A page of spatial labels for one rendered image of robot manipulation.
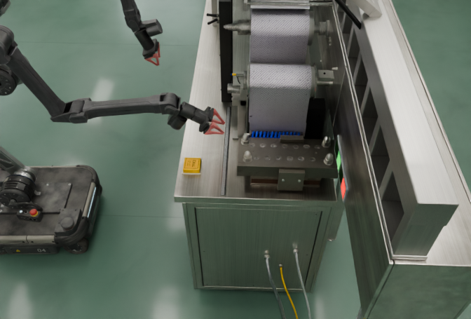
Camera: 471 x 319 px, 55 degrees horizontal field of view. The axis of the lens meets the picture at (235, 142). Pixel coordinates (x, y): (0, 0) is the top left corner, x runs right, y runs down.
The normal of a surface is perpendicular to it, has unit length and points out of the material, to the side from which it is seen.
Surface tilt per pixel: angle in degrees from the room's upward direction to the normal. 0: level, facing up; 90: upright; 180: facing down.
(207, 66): 0
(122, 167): 0
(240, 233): 90
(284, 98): 90
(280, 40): 92
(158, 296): 0
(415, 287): 90
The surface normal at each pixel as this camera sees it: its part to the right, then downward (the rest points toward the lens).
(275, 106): -0.04, 0.72
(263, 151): 0.00, -0.70
